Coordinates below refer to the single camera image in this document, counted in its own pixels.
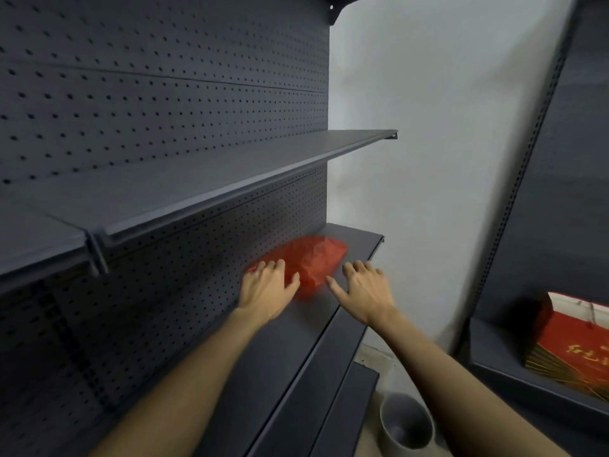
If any person's left hand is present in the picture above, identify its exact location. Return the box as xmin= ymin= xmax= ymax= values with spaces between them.
xmin=236 ymin=260 xmax=301 ymax=323

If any person's left forearm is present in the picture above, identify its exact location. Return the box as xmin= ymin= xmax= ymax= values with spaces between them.
xmin=89 ymin=305 xmax=272 ymax=457

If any person's right forearm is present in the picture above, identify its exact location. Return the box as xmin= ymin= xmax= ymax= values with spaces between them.
xmin=369 ymin=307 xmax=569 ymax=457

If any dark grey pegboard shelving unit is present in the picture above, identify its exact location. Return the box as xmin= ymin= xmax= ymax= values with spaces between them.
xmin=0 ymin=0 xmax=398 ymax=457

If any stack of red envelopes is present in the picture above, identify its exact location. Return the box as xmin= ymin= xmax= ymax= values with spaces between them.
xmin=525 ymin=292 xmax=609 ymax=401

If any red plastic bag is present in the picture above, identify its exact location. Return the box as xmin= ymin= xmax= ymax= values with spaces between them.
xmin=246 ymin=235 xmax=348 ymax=301

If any person's right hand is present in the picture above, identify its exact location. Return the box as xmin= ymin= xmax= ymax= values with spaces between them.
xmin=325 ymin=261 xmax=398 ymax=328

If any dark grey side shelving unit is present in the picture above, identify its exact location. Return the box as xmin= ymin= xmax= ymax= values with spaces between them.
xmin=452 ymin=0 xmax=609 ymax=457

